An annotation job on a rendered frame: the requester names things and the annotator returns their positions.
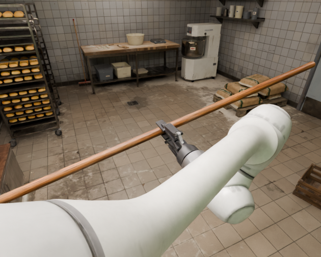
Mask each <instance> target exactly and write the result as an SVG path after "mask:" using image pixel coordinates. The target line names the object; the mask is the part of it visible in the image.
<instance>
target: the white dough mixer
mask: <svg viewBox="0 0 321 257"><path fill-rule="evenodd" d="M187 26H188V27H187V35H189V36H187V35H186V36H183V38H182V39H181V40H182V43H181V54H182V55H183V57H182V63H181V77H182V78H183V79H185V80H192V81H191V82H194V80H198V79H205V78H212V79H215V76H216V72H217V65H218V51H219V44H220V36H221V34H220V31H221V26H222V24H218V23H190V24H187Z"/></svg>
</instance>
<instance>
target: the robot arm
mask: <svg viewBox="0 0 321 257"><path fill-rule="evenodd" d="M156 124H157V126H158V127H159V128H160V129H161V130H162V131H163V132H166V133H164V134H162V135H161V136H162V137H163V138H164V139H165V140H166V141H165V144H167V143H168V147H169V148H170V150H171V151H172V153H173V154H174V155H175V157H176V159H177V162H178V163H179V165H180V166H181V167H182V169H181V170H180V171H179V172H177V173H176V174H175V175H173V176H172V177H171V178H169V179H168V180H167V181H165V182H164V183H162V184H161V185H159V186H158V187H156V188H155V189H153V190H151V191H150V192H148V193H146V194H144V195H142V196H139V197H137V198H133V199H128V200H70V199H51V200H42V201H30V202H17V203H0V257H161V256H162V255H163V254H164V252H165V251H166V250H167V249H168V248H169V247H170V245H171V244H172V243H173V242H174V241H175V240H176V239H177V238H178V237H179V236H180V235H181V233H182V232H183V231H184V230H185V229H186V228H187V227H188V226H189V225H190V224H191V223H192V222H193V221H194V220H195V219H196V217H197V216H198V215H199V214H200V213H201V212H202V211H203V210H204V209H205V208H206V207H208V208H209V209H210V210H211V211H212V212H213V213H214V214H215V215H216V216H217V217H218V218H219V219H220V220H222V221H223V222H227V223H229V224H239V223H241V222H243V221H244V220H246V219H247V218H248V217H249V216H250V215H251V214H252V213H253V212H254V209H255V204H254V199H253V196H252V193H251V192H250V191H249V190H248V189H249V187H250V184H251V182H252V180H253V179H254V177H255V176H256V175H257V174H258V173H259V172H260V171H262V170H263V169H264V168H265V167H267V166H268V165H269V164H270V163H271V162H272V161H273V159H274V158H275V157H276V156H277V155H278V153H279V152H280V151H281V149H282V148H283V146H284V144H285V142H286V141H287V139H288V137H289V135H290V132H291V127H292V121H291V119H290V116H289V114H288V113H287V112H286V111H285V110H283V109H282V108H281V107H279V106H276V105H273V104H267V105H266V104H263V105H260V106H258V107H256V108H254V109H253V110H251V111H250V112H249V113H248V114H247V115H246V116H244V117H242V118H241V119H240V120H239V121H238V122H236V123H235V124H234V125H233V126H232V127H231V129H230V130H229V132H228V135H227V136H226V137H225V138H223V139H222V140H221V141H219V142H218V143H216V144H215V145H214V146H212V147H211V148H210V149H208V150H207V151H206V152H204V151H202V150H199V149H198V148H197V147H196V146H194V145H191V144H187V143H186V141H185V140H184V139H182V135H183V132H182V131H180V130H178V129H177V128H176V127H175V126H174V125H172V124H171V123H167V124H166V123H165V122H164V121H163V120H160V121H157V122H156Z"/></svg>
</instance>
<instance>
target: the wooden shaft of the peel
mask: <svg viewBox="0 0 321 257"><path fill-rule="evenodd" d="M314 66H315V62H313V61H312V62H309V63H306V64H304V65H302V66H299V67H297V68H295V69H293V70H290V71H288V72H286V73H283V74H281V75H279V76H276V77H274V78H272V79H269V80H267V81H265V82H262V83H260V84H258V85H255V86H253V87H251V88H249V89H246V90H244V91H242V92H239V93H237V94H235V95H232V96H230V97H228V98H225V99H223V100H221V101H218V102H216V103H214V104H212V105H209V106H207V107H205V108H202V109H199V110H197V111H195V112H192V113H190V114H188V115H185V116H183V117H181V118H178V119H176V120H174V121H172V122H170V123H171V124H172V125H174V126H175V127H176V128H178V127H180V126H182V125H184V124H187V123H189V122H191V121H193V120H196V119H198V118H200V117H202V116H205V115H207V114H209V113H211V112H214V111H216V110H218V109H221V108H223V107H225V106H227V105H230V104H232V103H234V102H236V101H239V100H241V99H243V98H245V97H248V96H250V95H252V94H254V93H257V92H259V91H261V90H263V89H266V88H268V87H270V86H272V85H275V84H277V83H279V82H281V81H284V80H286V79H288V78H291V77H293V76H295V75H297V74H299V73H302V72H304V71H306V70H309V69H311V68H313V67H314ZM164 133H166V132H163V131H162V130H161V129H160V128H159V127H158V128H155V129H153V130H151V131H148V132H146V133H144V134H141V135H139V136H137V137H134V138H132V139H130V140H128V141H125V142H123V143H121V144H118V145H116V146H114V147H111V148H109V149H107V150H104V151H102V152H100V153H97V154H95V155H93V156H91V157H88V158H86V159H84V160H81V161H79V162H77V163H74V164H72V165H70V166H67V167H65V168H63V169H60V170H58V171H56V172H53V173H51V174H49V175H46V176H44V177H42V178H39V179H37V180H35V181H33V182H30V183H28V184H26V185H23V186H21V187H19V188H16V189H14V190H12V191H9V192H7V193H5V194H2V195H0V203H8V202H11V201H13V200H15V199H17V198H20V197H22V196H24V195H26V194H29V193H31V192H33V191H35V190H38V189H40V188H42V187H44V186H47V185H49V184H51V183H54V182H56V181H58V180H60V179H62V178H65V177H67V176H69V175H72V174H74V173H76V172H78V171H81V170H83V169H85V168H87V167H90V166H92V165H94V164H96V163H99V162H101V161H103V160H105V159H108V158H110V157H112V156H114V155H117V154H119V153H121V152H123V151H126V150H128V149H130V148H132V147H135V146H137V145H139V144H141V143H144V142H146V141H148V140H151V139H153V138H155V137H157V136H160V135H162V134H164Z"/></svg>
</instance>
